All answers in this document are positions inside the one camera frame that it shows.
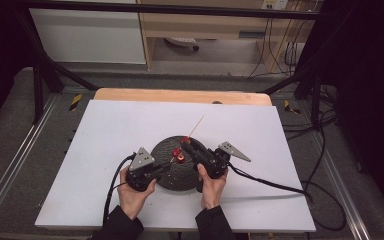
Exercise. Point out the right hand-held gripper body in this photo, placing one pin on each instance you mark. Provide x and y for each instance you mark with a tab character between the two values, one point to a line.
218	163

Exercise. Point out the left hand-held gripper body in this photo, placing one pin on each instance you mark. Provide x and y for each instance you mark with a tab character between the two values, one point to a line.
141	173

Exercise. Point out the round black plate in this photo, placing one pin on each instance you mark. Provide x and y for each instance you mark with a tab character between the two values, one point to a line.
180	176

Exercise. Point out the thin wooden skewer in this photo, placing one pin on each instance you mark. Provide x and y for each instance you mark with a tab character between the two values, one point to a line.
196	126

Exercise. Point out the person's left hand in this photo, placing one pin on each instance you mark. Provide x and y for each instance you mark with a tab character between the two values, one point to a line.
131	200

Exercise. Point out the person's right hand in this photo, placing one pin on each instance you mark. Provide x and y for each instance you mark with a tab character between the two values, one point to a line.
211	191

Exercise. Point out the white board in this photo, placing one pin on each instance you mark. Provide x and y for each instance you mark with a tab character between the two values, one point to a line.
113	133

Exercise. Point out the wooden table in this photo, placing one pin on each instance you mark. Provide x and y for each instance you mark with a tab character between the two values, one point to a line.
166	95

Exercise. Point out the white chair base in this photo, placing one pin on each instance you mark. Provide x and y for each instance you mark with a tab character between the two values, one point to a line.
181	41

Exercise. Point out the light wooden desk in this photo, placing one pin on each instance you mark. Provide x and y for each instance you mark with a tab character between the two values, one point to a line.
193	28

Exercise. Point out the white cabinet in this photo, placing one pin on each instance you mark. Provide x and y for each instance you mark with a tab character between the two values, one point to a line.
90	36

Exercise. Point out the white power strip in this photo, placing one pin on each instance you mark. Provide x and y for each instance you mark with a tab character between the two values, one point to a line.
275	4

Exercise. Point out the aluminium floor rail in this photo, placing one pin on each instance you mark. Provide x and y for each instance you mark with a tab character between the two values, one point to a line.
16	156
343	186

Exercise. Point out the black metal frame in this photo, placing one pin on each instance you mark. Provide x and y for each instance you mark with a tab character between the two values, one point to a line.
180	11

